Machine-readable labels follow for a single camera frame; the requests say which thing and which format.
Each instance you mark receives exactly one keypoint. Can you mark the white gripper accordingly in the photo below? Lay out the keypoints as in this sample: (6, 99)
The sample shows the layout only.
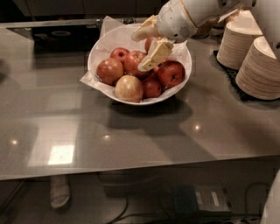
(175, 21)

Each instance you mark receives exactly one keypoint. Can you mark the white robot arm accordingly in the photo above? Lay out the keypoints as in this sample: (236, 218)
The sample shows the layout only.
(265, 12)

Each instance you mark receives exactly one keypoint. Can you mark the red apple back right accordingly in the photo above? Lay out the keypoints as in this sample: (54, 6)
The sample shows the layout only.
(148, 43)

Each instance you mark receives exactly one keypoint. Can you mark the red apple behind right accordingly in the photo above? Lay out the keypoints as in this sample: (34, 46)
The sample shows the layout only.
(156, 68)

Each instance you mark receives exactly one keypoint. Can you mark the small red apple back left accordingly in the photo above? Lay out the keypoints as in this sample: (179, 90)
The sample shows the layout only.
(119, 53)

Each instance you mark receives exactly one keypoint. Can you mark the white bowl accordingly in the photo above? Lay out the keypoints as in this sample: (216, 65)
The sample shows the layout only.
(183, 67)

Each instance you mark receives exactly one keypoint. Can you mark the dark red apple front centre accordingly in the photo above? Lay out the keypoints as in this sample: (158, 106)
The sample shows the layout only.
(152, 87)

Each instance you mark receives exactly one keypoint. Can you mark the pale yellow-red apple front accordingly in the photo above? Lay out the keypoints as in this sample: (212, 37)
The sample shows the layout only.
(129, 88)

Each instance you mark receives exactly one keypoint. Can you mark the glass jar with granola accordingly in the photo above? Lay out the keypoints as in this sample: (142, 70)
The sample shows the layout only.
(203, 30)

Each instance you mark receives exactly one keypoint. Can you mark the black mat under plates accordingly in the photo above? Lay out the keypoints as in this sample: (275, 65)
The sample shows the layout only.
(244, 96)

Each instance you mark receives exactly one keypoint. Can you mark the back stack of paper plates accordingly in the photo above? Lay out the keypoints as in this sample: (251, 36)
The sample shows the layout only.
(238, 37)

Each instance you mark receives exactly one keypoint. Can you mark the stack of paper plates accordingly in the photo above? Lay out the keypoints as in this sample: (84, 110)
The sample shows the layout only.
(238, 37)
(259, 74)

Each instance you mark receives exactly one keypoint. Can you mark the front stack of paper plates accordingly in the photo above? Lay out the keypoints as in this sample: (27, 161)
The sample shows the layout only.
(259, 74)

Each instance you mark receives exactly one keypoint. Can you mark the dark box on floor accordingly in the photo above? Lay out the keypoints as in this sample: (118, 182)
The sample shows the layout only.
(201, 199)

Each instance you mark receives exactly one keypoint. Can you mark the white sock foot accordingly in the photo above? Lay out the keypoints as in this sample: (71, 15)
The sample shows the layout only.
(59, 191)

